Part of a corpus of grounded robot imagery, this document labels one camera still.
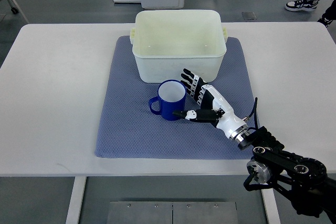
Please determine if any blue mug white inside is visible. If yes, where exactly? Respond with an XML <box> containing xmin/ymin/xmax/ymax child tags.
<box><xmin>148</xmin><ymin>80</ymin><xmax>186</xmax><ymax>121</ymax></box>

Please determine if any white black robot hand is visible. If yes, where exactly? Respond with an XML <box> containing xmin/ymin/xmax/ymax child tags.
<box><xmin>173</xmin><ymin>69</ymin><xmax>249</xmax><ymax>143</ymax></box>

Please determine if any blue textured mat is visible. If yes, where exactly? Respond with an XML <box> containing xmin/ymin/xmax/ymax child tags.
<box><xmin>95</xmin><ymin>36</ymin><xmax>254</xmax><ymax>160</ymax></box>

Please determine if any cream plastic box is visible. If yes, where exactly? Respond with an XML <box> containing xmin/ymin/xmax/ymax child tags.
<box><xmin>130</xmin><ymin>9</ymin><xmax>227</xmax><ymax>83</ymax></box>

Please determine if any metal floor plate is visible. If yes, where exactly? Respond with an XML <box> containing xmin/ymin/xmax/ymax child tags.
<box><xmin>107</xmin><ymin>201</ymin><xmax>238</xmax><ymax>223</ymax></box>

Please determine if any black white sneaker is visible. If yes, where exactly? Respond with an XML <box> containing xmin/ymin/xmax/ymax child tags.
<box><xmin>285</xmin><ymin>0</ymin><xmax>320</xmax><ymax>12</ymax></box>

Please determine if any left white table leg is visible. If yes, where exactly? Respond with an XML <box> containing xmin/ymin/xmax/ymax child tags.
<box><xmin>65</xmin><ymin>176</ymin><xmax>87</xmax><ymax>224</ymax></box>

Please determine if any white table leg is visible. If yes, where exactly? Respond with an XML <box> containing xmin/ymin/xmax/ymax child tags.
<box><xmin>65</xmin><ymin>176</ymin><xmax>87</xmax><ymax>224</ymax></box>
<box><xmin>261</xmin><ymin>188</ymin><xmax>281</xmax><ymax>224</ymax></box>

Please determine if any right white table leg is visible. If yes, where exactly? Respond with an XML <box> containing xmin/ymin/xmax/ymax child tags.
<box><xmin>261</xmin><ymin>188</ymin><xmax>281</xmax><ymax>224</ymax></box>

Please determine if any grey floor socket cover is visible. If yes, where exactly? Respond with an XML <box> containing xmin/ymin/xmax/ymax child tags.
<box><xmin>242</xmin><ymin>12</ymin><xmax>257</xmax><ymax>20</ymax></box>

